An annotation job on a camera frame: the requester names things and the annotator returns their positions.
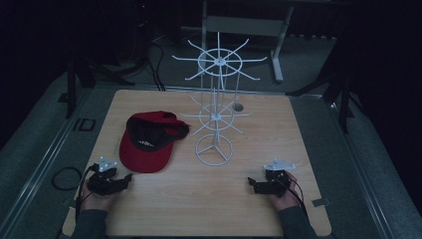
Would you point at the metal floor rail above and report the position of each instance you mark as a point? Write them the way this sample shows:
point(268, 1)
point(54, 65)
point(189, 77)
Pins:
point(360, 169)
point(43, 166)

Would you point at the person's right hand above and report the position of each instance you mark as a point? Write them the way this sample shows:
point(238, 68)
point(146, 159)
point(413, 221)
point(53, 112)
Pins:
point(289, 195)

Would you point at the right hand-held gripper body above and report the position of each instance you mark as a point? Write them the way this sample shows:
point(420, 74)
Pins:
point(276, 181)

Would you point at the grey tape piece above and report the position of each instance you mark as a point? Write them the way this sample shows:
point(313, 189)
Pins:
point(321, 202)

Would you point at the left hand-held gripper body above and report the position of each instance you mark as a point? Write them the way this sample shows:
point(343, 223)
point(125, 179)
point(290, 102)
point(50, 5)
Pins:
point(103, 182)

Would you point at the grey metal desk frame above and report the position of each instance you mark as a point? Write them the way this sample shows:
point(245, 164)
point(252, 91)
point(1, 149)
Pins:
point(245, 26)

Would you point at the black tripod stand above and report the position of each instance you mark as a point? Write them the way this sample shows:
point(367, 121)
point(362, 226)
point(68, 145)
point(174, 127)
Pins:
point(344, 106)
point(71, 89)

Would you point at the black rectangular floor bracket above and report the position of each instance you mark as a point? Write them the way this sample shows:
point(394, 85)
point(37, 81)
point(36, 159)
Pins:
point(84, 124)

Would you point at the person's left hand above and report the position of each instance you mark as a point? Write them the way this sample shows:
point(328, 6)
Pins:
point(97, 200)

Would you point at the red baseball cap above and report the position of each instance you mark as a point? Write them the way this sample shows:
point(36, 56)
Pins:
point(142, 156)

